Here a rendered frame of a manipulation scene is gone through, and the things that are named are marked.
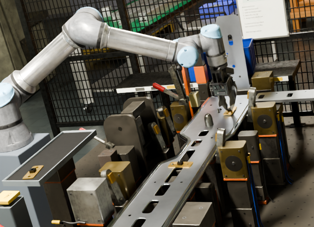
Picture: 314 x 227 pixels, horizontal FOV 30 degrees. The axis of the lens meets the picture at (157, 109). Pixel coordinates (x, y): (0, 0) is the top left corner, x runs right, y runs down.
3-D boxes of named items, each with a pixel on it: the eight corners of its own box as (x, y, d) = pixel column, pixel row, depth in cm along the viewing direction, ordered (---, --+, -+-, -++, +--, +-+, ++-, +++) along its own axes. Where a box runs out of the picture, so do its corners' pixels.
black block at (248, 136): (274, 205, 222) (262, 135, 213) (248, 205, 226) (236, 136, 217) (276, 198, 227) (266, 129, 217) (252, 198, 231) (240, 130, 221)
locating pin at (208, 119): (212, 130, 229) (210, 114, 227) (205, 130, 230) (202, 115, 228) (215, 126, 231) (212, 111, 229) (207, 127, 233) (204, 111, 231)
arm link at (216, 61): (209, 50, 231) (229, 48, 227) (211, 60, 232) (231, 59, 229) (203, 58, 224) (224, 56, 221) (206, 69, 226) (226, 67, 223)
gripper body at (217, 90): (211, 97, 230) (205, 69, 225) (217, 88, 237) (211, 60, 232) (230, 96, 227) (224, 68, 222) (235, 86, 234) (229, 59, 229)
